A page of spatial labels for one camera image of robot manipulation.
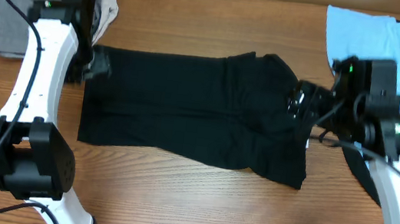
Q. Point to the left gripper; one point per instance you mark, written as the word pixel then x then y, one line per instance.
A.
pixel 101 63

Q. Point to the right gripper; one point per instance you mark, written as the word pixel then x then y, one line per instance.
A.
pixel 318 100

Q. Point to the black t-shirt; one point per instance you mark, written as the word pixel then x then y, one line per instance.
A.
pixel 225 112

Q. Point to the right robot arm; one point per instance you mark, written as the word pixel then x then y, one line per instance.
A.
pixel 362 110

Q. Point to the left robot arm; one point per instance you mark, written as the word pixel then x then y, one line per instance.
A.
pixel 36 164

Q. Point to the folded beige garment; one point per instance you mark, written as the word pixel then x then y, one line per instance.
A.
pixel 106 11

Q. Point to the light blue t-shirt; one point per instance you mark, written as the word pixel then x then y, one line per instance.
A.
pixel 365 36

